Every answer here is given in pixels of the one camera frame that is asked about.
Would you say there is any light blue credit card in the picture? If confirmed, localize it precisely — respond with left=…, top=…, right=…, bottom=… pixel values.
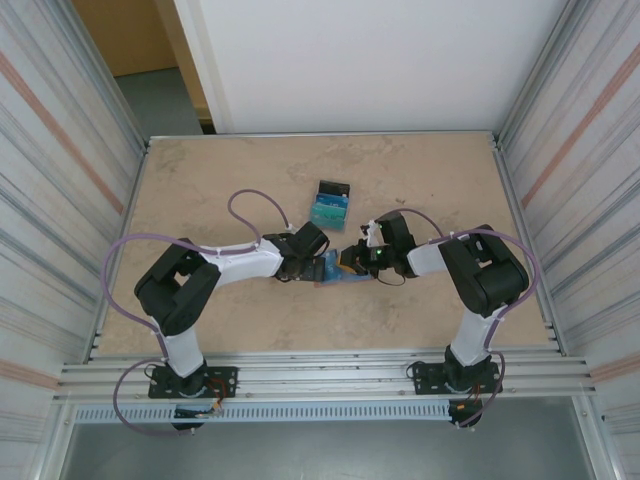
left=322, top=249, right=354, bottom=284

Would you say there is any clear acrylic card stand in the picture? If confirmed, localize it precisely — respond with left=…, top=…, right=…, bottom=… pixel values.
left=307, top=178, right=353, bottom=235

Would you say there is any teal credit card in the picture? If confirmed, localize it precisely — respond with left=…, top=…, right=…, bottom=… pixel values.
left=310, top=204, right=350, bottom=229

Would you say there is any black credit card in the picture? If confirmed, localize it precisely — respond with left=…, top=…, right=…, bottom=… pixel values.
left=317, top=178, right=352, bottom=198

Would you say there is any black base connector block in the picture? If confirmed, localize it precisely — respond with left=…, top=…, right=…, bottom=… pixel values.
left=448, top=398, right=485, bottom=430
left=170, top=405, right=224, bottom=432

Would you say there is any wooden door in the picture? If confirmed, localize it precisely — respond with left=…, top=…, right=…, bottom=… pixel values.
left=73, top=0, right=214, bottom=124

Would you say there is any aluminium rail frame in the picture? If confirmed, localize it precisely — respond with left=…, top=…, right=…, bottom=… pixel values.
left=58, top=349, right=599, bottom=401

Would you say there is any grey slotted cable duct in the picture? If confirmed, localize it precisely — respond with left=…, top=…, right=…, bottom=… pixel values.
left=73, top=402, right=451, bottom=425

